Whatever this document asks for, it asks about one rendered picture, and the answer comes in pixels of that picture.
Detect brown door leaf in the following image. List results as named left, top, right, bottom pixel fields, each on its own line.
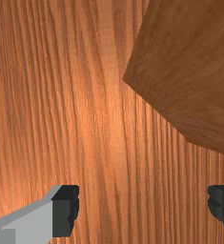
left=122, top=0, right=224, bottom=157

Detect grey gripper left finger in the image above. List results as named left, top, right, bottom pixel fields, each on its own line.
left=0, top=184, right=80, bottom=244

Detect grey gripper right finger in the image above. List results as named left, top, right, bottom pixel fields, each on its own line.
left=207, top=184, right=224, bottom=235

